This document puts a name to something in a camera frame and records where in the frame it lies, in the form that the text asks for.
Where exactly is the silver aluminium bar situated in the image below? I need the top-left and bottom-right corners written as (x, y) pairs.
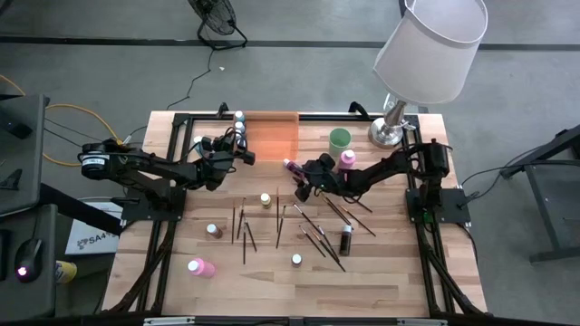
top-left (143, 316), bottom-right (197, 325)
top-left (396, 317), bottom-right (449, 326)

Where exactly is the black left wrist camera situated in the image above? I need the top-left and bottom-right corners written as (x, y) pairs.
top-left (212, 132), bottom-right (240, 154)

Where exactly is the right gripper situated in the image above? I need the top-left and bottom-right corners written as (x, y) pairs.
top-left (294, 152), bottom-right (349, 203)

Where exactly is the silver lamp white shade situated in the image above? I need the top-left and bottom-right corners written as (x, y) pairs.
top-left (368, 0), bottom-right (489, 150)

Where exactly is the thin black paintbrush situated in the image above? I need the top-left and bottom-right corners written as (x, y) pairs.
top-left (338, 203), bottom-right (377, 238)
top-left (350, 197), bottom-right (374, 214)

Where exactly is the black side table frame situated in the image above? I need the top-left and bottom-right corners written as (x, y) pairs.
top-left (499, 124), bottom-right (580, 264)

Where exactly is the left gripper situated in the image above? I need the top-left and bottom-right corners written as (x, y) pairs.
top-left (198, 137), bottom-right (256, 191)

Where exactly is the yellow can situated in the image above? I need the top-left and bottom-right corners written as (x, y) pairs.
top-left (54, 260), bottom-right (79, 285)

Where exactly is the pale green plastic cup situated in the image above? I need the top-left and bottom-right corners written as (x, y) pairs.
top-left (328, 128), bottom-right (353, 158)

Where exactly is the yellow cable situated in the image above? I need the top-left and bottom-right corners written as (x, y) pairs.
top-left (0, 74), bottom-right (126, 168)

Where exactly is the black side desk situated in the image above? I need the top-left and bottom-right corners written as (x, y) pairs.
top-left (0, 92), bottom-right (59, 318)

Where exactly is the white cardboard box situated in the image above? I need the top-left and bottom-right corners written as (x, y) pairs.
top-left (64, 197), bottom-right (123, 257)

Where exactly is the purple paint bottle white cap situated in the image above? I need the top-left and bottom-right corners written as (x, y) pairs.
top-left (282, 158), bottom-right (305, 177)

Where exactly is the black aluminium table frame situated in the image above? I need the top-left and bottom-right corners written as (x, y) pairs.
top-left (101, 111), bottom-right (490, 326)

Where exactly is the tall pink paint bottle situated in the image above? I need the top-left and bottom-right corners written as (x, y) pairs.
top-left (187, 257), bottom-right (218, 279)
top-left (338, 149), bottom-right (358, 172)

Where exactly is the black computer mouse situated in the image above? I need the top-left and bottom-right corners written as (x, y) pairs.
top-left (14, 237), bottom-right (45, 284)

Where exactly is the orange translucent plastic bin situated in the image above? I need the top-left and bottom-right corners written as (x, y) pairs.
top-left (233, 110), bottom-right (301, 163)

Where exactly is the black fan cable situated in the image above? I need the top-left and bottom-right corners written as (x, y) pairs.
top-left (166, 44), bottom-right (217, 111)

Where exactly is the black floor fan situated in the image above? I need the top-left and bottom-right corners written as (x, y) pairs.
top-left (187, 0), bottom-right (249, 52)

